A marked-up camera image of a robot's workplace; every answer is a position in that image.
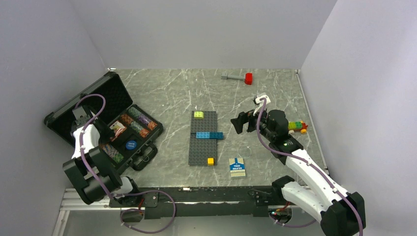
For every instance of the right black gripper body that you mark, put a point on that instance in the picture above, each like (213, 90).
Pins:
(250, 116)

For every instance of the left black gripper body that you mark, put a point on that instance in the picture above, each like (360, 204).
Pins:
(106, 132)

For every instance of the red playing card deck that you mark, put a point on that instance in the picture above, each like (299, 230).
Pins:
(118, 128)

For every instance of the blue small blind button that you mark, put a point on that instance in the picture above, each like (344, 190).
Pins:
(131, 145)

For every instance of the blue texas holdem card box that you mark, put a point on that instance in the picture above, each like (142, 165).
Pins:
(237, 167)

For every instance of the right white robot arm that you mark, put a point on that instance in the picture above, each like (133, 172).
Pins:
(339, 212)

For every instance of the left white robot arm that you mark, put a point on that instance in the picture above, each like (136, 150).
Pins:
(90, 169)

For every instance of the green striped chip stack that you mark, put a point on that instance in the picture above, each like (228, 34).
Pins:
(112, 152)

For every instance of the colourful lego toy car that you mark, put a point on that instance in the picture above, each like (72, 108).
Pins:
(297, 126)

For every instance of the orange black chip stack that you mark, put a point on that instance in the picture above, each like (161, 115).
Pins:
(127, 119)

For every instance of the black poker chip case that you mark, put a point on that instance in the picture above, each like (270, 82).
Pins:
(110, 94)

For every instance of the green blue chip stack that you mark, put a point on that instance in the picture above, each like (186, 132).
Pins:
(135, 113)

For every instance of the purple chip stack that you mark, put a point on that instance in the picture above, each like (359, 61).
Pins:
(143, 119)

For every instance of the clear round plastic disc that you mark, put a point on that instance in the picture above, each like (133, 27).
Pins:
(244, 151)

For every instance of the red tan chip stack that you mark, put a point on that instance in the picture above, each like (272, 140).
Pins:
(152, 125)

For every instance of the red block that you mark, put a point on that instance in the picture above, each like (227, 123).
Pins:
(248, 78)

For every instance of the dark blue lego brick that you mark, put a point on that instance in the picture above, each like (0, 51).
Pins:
(216, 135)

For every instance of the grey cylinder tool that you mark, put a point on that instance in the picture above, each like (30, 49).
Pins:
(233, 77)

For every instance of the upper grey lego baseplate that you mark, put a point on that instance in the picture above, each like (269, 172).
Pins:
(206, 124)

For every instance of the grey lego baseplate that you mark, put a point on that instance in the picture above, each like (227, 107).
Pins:
(206, 124)
(200, 150)

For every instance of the small yellow lego brick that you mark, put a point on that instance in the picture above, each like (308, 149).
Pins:
(210, 161)

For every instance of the light blue lego brick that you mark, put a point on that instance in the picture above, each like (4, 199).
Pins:
(203, 135)

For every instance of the lime green lego brick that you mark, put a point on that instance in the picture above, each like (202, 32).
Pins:
(198, 115)

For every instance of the lower grey lego baseplate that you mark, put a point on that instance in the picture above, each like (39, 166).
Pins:
(200, 150)

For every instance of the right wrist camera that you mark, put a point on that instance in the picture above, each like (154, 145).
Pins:
(260, 99)

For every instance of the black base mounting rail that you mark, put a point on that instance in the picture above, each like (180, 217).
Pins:
(256, 201)

